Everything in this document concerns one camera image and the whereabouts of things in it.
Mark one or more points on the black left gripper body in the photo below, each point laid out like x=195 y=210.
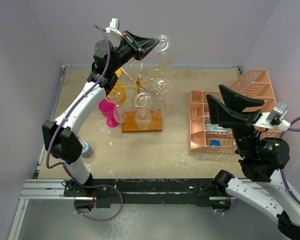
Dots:
x=138 y=55

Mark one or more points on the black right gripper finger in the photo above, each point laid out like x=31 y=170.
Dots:
x=236 y=101
x=219 y=114

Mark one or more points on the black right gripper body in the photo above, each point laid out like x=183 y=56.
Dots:
x=247 y=127

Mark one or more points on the clear wine glass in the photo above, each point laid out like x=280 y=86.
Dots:
x=161 y=87
x=163 y=51
x=143 y=116
x=119 y=112

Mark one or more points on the orange plastic goblet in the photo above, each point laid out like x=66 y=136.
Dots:
x=119 y=88

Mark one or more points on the pink plastic goblet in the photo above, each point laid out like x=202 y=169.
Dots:
x=107 y=110

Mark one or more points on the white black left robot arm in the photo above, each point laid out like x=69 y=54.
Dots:
x=60 y=136

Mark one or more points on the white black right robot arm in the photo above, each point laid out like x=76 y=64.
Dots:
x=262 y=160

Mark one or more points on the light blue packet in organizer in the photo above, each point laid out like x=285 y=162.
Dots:
x=215 y=128

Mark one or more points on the peach plastic file organizer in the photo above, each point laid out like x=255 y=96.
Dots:
x=255 y=83

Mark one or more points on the blue cap in organizer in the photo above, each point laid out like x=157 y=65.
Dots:
x=215 y=143

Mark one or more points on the small round tin can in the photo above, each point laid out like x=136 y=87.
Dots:
x=87 y=151

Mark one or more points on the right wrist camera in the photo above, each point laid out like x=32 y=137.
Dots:
x=274 y=119

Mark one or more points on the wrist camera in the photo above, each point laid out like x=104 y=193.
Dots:
x=274 y=119
x=114 y=29

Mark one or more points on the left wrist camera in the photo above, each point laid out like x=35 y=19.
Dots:
x=114 y=29

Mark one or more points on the gold wire wine glass rack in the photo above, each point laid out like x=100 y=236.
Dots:
x=140 y=84

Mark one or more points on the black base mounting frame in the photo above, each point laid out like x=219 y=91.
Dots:
x=192 y=191

